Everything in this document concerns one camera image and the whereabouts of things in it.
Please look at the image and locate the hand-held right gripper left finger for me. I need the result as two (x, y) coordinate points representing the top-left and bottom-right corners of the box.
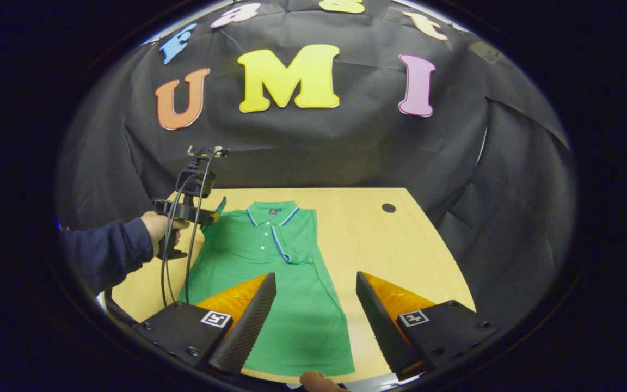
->
(130, 271), (278, 377)

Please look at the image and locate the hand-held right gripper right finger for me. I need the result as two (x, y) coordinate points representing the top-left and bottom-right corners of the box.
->
(355, 270), (498, 383)

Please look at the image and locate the green T-shirt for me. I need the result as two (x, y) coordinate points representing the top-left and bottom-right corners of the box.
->
(179, 200), (355, 377)

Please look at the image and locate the black backdrop cloth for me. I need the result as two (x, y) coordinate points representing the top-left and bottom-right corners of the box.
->
(55, 0), (578, 327)

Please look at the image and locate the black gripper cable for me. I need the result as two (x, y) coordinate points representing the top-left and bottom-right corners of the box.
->
(160, 150), (219, 307)

